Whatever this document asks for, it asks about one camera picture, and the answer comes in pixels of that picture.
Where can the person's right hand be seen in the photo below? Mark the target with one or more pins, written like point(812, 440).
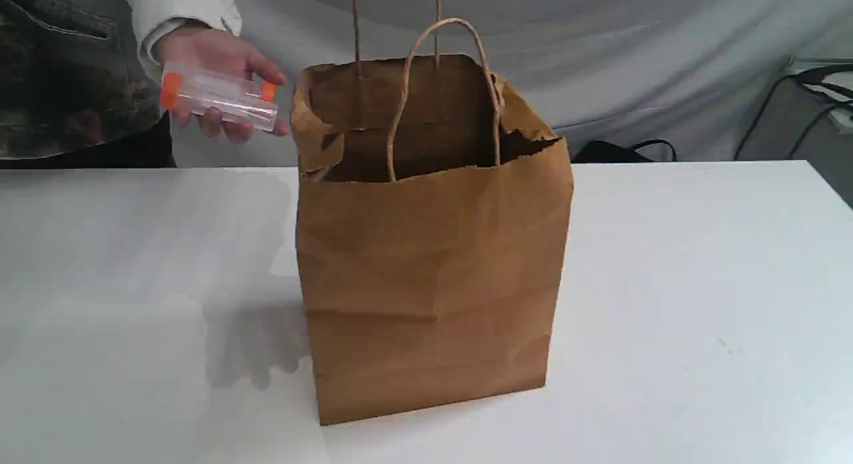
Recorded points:
point(197, 46)

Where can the clear tube with orange caps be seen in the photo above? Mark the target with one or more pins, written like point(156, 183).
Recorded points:
point(195, 90)

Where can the brown paper bag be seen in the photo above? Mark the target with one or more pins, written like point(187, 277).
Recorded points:
point(433, 213)

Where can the white sleeved forearm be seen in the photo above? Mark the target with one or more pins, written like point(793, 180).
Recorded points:
point(154, 19)

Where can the person's camouflage clothed torso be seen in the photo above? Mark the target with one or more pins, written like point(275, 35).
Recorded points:
point(73, 93)

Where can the white backdrop cloth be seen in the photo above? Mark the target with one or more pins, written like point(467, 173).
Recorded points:
point(687, 71)

